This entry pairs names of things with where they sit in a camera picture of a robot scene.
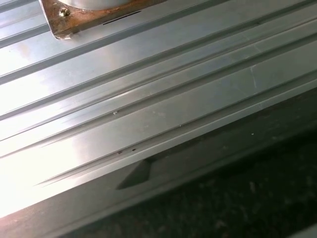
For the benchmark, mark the black PC case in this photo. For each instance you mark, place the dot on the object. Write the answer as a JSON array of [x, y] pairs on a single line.
[[223, 198]]

